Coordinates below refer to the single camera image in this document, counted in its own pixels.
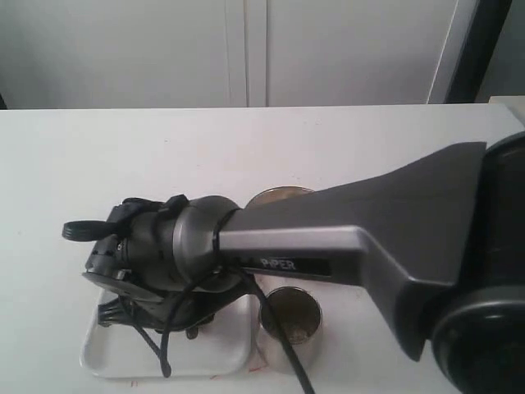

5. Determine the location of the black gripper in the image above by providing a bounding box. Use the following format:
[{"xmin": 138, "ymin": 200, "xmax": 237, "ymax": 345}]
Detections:
[{"xmin": 83, "ymin": 237, "xmax": 249, "ymax": 340}]

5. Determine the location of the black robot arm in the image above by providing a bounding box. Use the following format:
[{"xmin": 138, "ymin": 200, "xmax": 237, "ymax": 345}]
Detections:
[{"xmin": 62, "ymin": 133, "xmax": 524, "ymax": 393}]

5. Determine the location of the steel cup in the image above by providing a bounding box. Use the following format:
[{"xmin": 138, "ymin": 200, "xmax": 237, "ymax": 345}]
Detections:
[{"xmin": 254, "ymin": 286, "xmax": 323, "ymax": 375}]

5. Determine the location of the wide steel rice bowl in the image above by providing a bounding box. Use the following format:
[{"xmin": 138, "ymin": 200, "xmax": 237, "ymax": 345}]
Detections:
[{"xmin": 245, "ymin": 186, "xmax": 313, "ymax": 208}]

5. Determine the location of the white rectangular plastic tray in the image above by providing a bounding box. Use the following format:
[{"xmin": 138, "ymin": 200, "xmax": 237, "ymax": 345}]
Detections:
[{"xmin": 80, "ymin": 295, "xmax": 252, "ymax": 378}]

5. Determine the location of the white cabinet behind table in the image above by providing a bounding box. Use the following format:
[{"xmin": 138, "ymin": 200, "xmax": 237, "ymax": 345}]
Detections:
[{"xmin": 1, "ymin": 1, "xmax": 478, "ymax": 109}]

